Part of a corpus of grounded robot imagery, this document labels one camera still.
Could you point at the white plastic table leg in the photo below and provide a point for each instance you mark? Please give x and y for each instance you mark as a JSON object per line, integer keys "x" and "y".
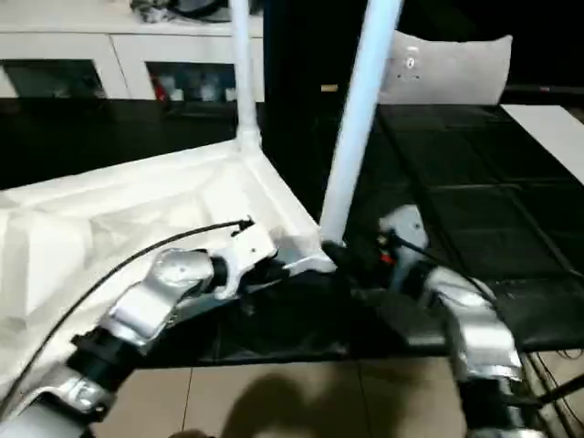
{"x": 360, "y": 114}
{"x": 244, "y": 68}

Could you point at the white plastic table top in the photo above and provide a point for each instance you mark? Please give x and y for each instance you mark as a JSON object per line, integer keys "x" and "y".
{"x": 91, "y": 228}

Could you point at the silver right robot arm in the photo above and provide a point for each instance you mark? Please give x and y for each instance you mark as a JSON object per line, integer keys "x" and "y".
{"x": 479, "y": 328}

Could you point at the black left robot foot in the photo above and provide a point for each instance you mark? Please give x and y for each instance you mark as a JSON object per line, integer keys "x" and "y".
{"x": 190, "y": 434}

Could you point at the white pillow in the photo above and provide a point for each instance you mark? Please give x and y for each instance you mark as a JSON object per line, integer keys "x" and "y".
{"x": 456, "y": 73}

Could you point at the black box with gold label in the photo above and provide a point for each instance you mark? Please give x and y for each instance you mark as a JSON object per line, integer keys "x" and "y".
{"x": 301, "y": 55}

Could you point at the white flat board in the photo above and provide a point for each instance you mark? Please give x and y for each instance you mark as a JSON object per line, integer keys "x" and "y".
{"x": 547, "y": 132}

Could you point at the black metal table leg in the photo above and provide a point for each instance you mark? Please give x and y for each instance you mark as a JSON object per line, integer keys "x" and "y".
{"x": 561, "y": 390}

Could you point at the grey round pot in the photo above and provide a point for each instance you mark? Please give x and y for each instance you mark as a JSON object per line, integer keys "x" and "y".
{"x": 201, "y": 5}

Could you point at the white glass-door cabinet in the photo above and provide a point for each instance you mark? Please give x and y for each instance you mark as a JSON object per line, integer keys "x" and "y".
{"x": 59, "y": 41}

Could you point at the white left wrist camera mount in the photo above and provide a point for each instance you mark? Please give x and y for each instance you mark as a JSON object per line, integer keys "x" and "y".
{"x": 246, "y": 246}

